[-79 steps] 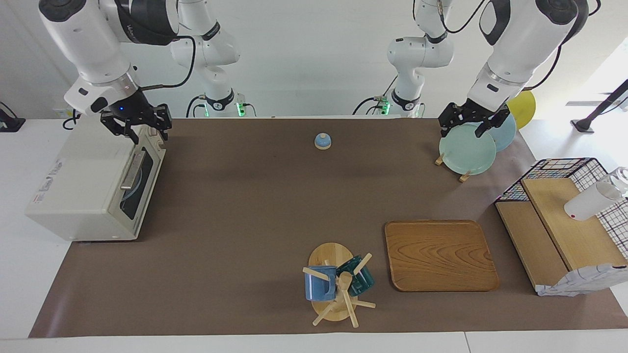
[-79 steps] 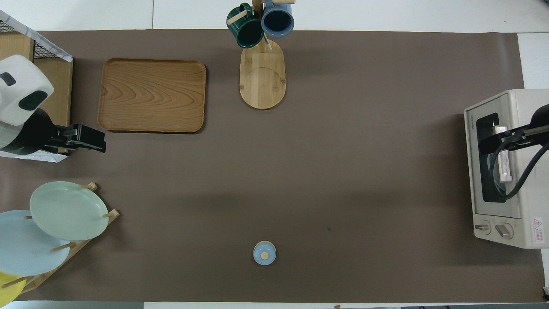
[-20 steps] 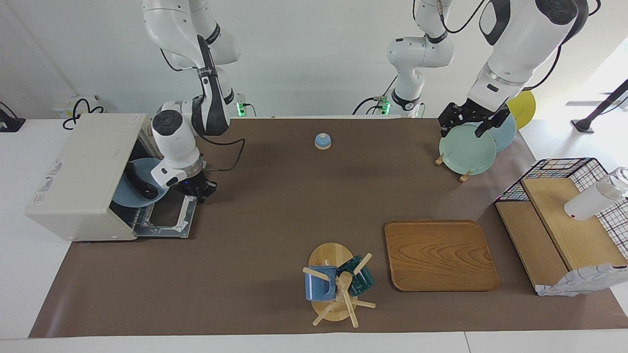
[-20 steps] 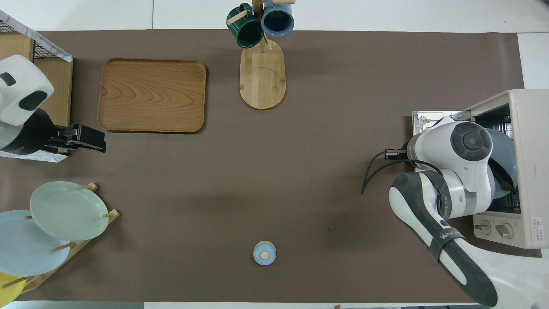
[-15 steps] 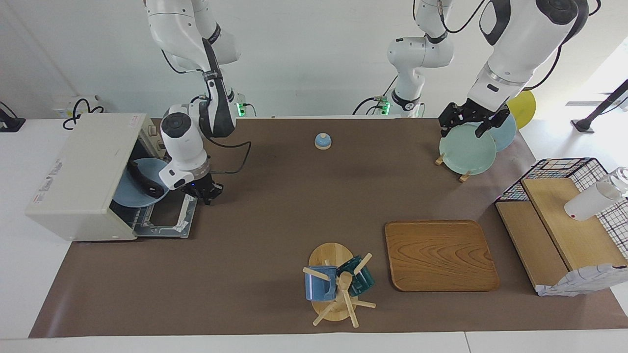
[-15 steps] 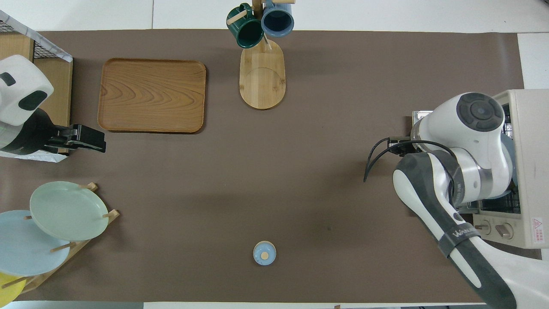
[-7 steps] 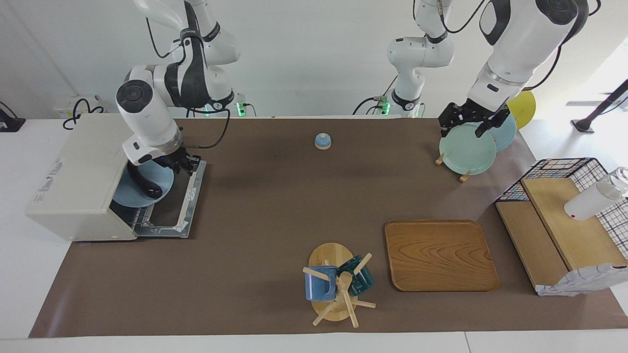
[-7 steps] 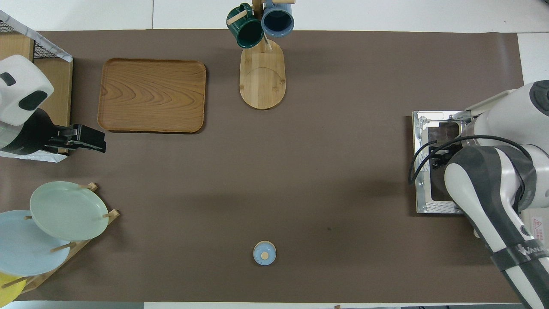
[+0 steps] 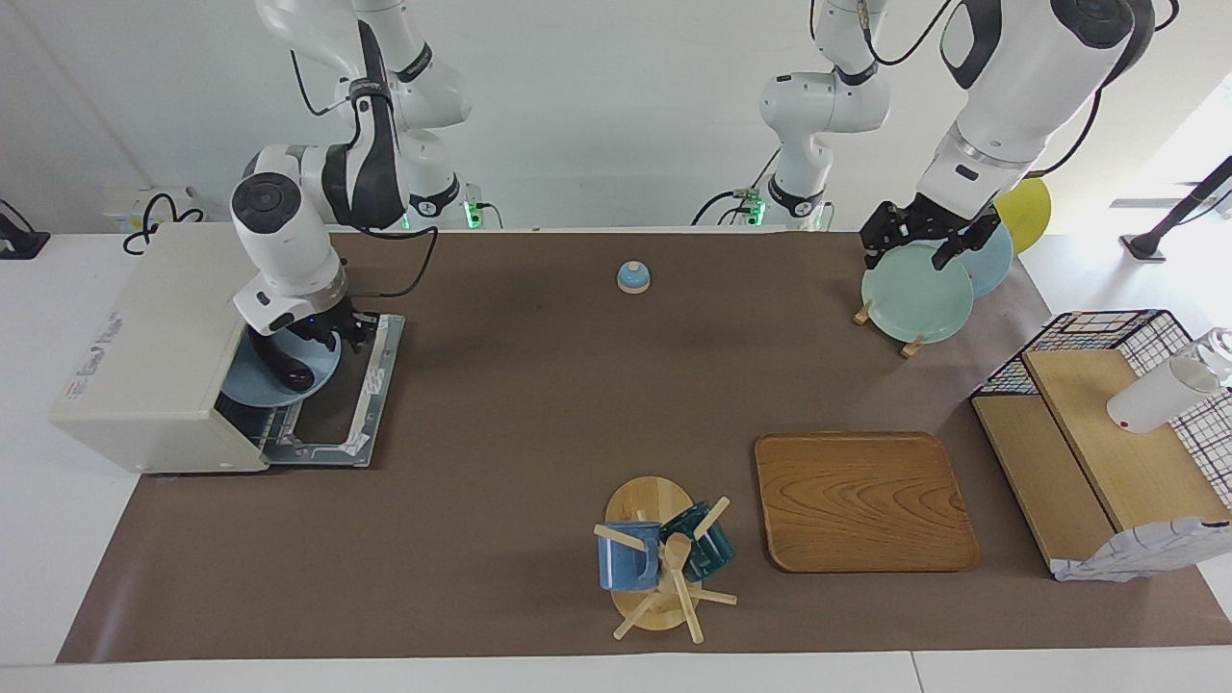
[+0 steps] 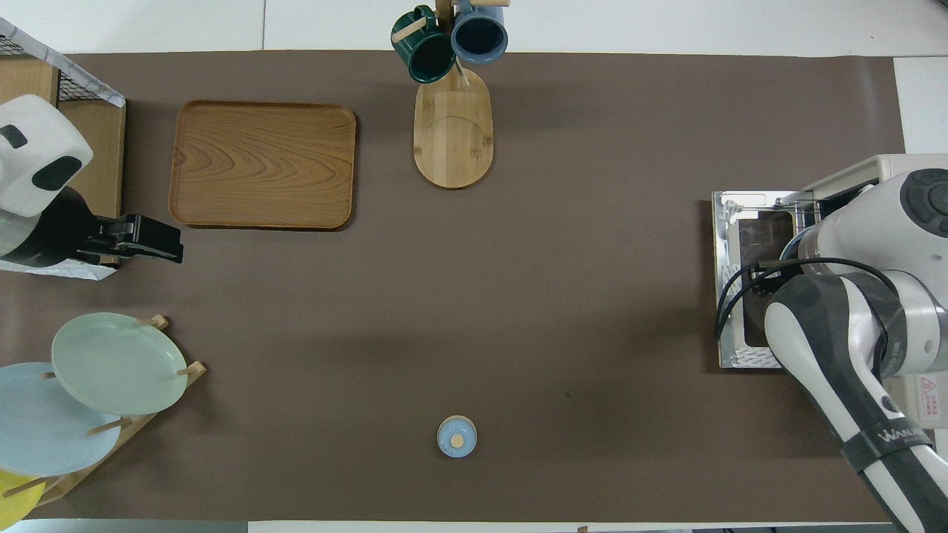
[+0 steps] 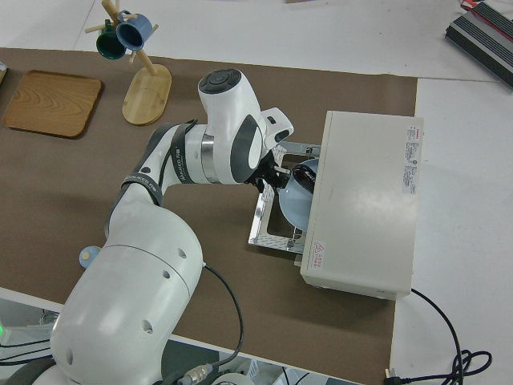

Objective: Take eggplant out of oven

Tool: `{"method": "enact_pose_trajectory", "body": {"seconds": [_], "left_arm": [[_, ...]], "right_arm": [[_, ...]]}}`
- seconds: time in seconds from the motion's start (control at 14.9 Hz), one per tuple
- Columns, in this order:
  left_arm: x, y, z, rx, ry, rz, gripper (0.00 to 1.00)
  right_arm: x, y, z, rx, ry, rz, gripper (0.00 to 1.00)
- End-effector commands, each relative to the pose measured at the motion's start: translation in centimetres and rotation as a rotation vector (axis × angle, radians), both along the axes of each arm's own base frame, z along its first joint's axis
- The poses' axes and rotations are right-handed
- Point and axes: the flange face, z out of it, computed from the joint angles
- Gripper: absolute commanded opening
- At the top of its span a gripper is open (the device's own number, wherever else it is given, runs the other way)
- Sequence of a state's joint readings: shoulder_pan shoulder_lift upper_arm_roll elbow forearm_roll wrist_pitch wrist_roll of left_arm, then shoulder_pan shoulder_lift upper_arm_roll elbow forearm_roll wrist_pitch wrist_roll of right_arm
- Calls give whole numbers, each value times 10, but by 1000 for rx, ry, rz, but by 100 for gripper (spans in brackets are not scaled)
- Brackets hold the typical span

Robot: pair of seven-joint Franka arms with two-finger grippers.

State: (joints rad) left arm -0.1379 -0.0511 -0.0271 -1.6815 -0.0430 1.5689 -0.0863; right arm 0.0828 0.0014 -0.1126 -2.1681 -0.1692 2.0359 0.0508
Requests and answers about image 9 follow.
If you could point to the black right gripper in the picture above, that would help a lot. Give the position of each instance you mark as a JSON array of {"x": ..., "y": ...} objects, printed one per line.
[{"x": 322, "y": 322}]

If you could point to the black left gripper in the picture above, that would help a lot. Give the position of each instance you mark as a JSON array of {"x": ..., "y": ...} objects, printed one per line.
[{"x": 929, "y": 217}]

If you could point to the light blue plate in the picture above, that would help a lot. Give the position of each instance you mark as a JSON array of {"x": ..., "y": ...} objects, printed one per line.
[
  {"x": 993, "y": 265},
  {"x": 241, "y": 387}
]

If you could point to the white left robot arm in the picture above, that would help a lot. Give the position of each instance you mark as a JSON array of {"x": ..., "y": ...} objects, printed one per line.
[{"x": 1011, "y": 96}]

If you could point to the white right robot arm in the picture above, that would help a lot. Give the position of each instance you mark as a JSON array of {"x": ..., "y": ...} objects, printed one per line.
[{"x": 284, "y": 231}]

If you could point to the beige toaster oven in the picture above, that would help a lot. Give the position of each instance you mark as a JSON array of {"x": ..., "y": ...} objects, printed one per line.
[{"x": 144, "y": 366}]

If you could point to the pale green plate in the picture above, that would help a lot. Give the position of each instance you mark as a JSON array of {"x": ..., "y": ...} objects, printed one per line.
[{"x": 914, "y": 298}]

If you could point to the wooden plate rack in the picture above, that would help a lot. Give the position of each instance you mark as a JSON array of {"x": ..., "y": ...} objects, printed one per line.
[{"x": 911, "y": 348}]

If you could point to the yellow plate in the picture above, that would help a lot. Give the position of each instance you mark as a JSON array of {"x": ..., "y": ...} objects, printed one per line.
[{"x": 1025, "y": 212}]

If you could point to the brown table mat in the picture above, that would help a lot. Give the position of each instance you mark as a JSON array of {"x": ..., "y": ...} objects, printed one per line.
[{"x": 539, "y": 433}]

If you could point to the rectangular wooden tray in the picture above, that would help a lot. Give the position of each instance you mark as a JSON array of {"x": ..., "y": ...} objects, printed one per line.
[{"x": 861, "y": 500}]

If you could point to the white power box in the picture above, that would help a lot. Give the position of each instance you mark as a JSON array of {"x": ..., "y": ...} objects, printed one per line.
[{"x": 130, "y": 207}]

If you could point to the black stand leg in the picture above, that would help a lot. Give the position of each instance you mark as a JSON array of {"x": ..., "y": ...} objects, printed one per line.
[{"x": 1169, "y": 226}]

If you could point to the small blue bell wooden knob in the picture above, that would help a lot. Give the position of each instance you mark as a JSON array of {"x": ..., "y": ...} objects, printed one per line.
[{"x": 633, "y": 279}]

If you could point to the white bottle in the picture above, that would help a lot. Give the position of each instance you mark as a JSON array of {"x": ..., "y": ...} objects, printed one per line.
[{"x": 1160, "y": 399}]

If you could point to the black clamp base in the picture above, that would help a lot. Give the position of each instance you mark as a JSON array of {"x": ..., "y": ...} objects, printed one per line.
[{"x": 21, "y": 241}]

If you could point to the wooden mug tree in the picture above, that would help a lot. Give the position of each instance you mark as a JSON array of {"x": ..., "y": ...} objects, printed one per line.
[{"x": 647, "y": 500}]

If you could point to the dark green mug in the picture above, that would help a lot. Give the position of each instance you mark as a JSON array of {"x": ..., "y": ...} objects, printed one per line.
[{"x": 710, "y": 549}]

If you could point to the blue mug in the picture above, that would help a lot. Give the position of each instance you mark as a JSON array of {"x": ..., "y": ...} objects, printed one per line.
[{"x": 626, "y": 563}]

